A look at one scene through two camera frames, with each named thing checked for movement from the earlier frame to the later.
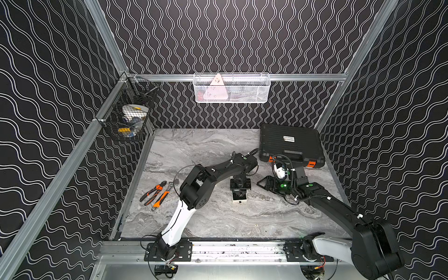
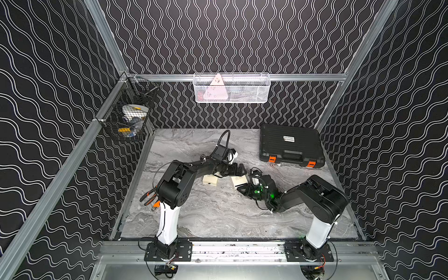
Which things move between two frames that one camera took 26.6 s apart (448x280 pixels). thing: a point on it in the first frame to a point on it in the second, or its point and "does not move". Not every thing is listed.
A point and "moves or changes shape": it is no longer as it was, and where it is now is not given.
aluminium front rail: [213, 251] does not move
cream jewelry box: [240, 201] moves or changes shape
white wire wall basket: [231, 87] does not move
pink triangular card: [217, 90] does not move
